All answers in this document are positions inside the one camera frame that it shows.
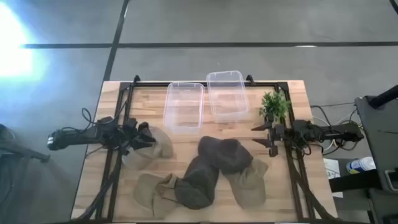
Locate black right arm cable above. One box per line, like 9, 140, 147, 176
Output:
289, 136, 312, 156

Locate tan cap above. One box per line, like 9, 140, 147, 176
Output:
223, 157, 269, 209
132, 172, 180, 218
121, 126, 174, 171

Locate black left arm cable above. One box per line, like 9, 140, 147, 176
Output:
81, 107, 125, 126

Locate black metal table frame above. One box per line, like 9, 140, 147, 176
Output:
76, 74, 337, 223

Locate thin black floor cable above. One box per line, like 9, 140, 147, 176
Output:
310, 101, 357, 125

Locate dark grey hat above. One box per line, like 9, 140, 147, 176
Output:
197, 135, 254, 175

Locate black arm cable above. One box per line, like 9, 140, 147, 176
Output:
289, 136, 312, 156
81, 107, 125, 126

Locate clear plastic bin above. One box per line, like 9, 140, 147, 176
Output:
206, 70, 251, 124
162, 82, 205, 135

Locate black cart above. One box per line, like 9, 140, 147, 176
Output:
354, 84, 398, 224

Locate green potted plant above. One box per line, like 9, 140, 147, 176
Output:
259, 91, 292, 124

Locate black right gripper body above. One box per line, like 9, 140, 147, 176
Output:
267, 123, 295, 158

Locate black floor stand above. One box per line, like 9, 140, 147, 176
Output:
0, 123, 51, 224

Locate white cable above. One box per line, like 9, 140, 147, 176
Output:
312, 115, 331, 128

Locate dark green hat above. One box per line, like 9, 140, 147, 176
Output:
174, 155, 220, 210

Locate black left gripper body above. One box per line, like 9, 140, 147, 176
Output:
118, 117, 141, 156

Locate white paper sheet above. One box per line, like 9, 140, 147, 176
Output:
323, 157, 345, 199

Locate white blue spray can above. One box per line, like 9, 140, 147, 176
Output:
346, 156, 377, 175

